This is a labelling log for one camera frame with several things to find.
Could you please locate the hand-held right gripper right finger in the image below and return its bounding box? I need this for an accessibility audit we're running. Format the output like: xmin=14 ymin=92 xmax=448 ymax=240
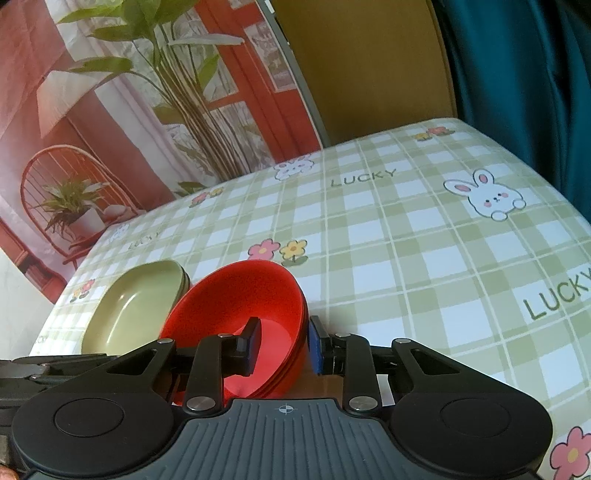
xmin=308 ymin=316 xmax=462 ymax=412

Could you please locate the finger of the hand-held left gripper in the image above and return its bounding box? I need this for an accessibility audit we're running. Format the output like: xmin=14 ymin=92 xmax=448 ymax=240
xmin=44 ymin=353 xmax=112 ymax=380

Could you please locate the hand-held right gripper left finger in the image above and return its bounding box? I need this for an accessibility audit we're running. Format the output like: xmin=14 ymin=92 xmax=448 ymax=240
xmin=99 ymin=316 xmax=262 ymax=414

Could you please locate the checked bunny tablecloth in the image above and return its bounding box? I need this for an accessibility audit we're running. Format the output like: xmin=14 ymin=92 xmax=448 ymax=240
xmin=30 ymin=117 xmax=591 ymax=480

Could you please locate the printed room backdrop cloth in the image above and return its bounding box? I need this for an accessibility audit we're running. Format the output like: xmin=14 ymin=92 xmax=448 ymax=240
xmin=0 ymin=0 xmax=324 ymax=305

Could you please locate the wooden board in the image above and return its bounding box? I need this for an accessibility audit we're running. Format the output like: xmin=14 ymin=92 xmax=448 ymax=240
xmin=272 ymin=0 xmax=458 ymax=145

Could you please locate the teal curtain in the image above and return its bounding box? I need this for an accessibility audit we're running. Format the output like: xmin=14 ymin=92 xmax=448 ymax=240
xmin=431 ymin=0 xmax=591 ymax=217

